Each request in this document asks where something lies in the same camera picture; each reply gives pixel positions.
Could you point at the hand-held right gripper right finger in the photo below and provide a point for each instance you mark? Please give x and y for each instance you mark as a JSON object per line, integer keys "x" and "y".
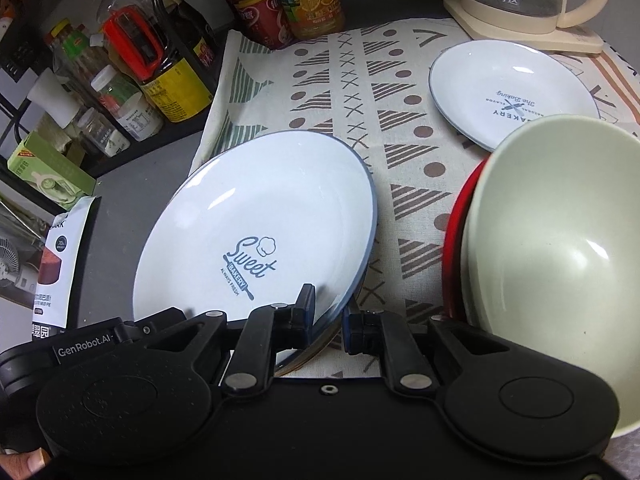
{"x": 350, "y": 330}

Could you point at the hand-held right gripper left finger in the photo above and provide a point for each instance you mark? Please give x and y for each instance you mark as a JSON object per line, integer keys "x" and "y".
{"x": 302, "y": 315}

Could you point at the blue-rimmed white plate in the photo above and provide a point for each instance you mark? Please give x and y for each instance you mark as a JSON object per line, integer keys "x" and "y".
{"x": 250, "y": 210}

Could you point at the red and black bowl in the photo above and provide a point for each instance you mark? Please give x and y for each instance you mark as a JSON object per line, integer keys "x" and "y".
{"x": 452, "y": 240}

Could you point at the pale green bowl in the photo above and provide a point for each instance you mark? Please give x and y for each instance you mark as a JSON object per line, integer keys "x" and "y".
{"x": 550, "y": 240}

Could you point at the small white plate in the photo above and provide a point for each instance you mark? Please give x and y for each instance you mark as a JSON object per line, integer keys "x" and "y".
{"x": 500, "y": 80}

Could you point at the person's left hand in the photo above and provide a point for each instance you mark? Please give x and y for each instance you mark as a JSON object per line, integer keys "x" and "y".
{"x": 20, "y": 465}

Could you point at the black snack bag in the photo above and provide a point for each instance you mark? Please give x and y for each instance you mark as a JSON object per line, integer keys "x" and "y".
{"x": 55, "y": 270}

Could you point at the green drink carton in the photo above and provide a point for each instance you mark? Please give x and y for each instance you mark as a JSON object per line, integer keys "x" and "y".
{"x": 45, "y": 170}

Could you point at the patterned fringed placemat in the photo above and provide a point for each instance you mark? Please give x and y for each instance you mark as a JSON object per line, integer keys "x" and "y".
{"x": 400, "y": 125}

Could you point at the small glass shaker jar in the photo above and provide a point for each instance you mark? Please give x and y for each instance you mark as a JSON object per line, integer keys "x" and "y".
{"x": 102, "y": 135}

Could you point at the small white jar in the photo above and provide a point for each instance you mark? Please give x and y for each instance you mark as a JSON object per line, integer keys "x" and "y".
{"x": 140, "y": 120}

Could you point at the white-capped jar with green label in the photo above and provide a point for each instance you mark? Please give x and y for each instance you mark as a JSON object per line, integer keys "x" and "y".
{"x": 115, "y": 90}

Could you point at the large dark sauce bottle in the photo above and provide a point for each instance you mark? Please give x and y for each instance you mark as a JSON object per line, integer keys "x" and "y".
{"x": 175, "y": 85}

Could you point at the sauce bottle with green label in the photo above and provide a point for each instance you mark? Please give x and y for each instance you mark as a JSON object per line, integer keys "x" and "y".
{"x": 75, "y": 45}

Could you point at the orange juice bottle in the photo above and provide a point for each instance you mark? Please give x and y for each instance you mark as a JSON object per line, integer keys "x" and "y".
{"x": 310, "y": 5}

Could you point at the dark soy sauce bottle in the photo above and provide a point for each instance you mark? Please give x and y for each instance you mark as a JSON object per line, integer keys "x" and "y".
{"x": 192, "y": 25}

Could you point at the cream kettle base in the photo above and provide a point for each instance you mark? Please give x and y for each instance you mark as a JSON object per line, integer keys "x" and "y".
{"x": 500, "y": 30}

